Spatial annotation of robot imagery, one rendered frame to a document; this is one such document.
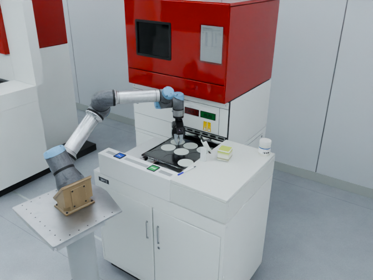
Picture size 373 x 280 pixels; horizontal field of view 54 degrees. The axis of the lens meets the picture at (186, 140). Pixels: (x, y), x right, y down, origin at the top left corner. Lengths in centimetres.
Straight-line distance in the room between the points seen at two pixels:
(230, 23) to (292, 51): 159
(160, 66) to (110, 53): 260
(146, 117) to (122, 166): 71
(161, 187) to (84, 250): 56
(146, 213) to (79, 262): 46
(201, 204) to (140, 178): 42
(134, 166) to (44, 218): 54
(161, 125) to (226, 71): 74
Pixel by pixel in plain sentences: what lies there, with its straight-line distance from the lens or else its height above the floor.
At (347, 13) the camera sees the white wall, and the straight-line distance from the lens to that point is 354.
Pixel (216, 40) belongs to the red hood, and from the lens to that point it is 223.
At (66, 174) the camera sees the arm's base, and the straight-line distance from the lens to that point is 199.
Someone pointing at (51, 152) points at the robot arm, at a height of 112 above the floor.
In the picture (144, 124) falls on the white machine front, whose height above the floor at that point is 90.
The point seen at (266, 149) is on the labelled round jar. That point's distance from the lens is 223.
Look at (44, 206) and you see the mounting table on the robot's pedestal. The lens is 214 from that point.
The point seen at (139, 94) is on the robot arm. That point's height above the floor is 132.
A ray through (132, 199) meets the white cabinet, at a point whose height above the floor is 73.
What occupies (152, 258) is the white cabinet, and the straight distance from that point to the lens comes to 242.
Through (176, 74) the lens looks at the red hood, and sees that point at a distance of 244.
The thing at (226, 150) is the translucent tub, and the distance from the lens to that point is 214.
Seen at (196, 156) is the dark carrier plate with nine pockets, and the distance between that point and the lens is 234.
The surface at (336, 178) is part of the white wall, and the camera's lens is 397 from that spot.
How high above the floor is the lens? 199
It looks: 25 degrees down
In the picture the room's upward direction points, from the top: 1 degrees clockwise
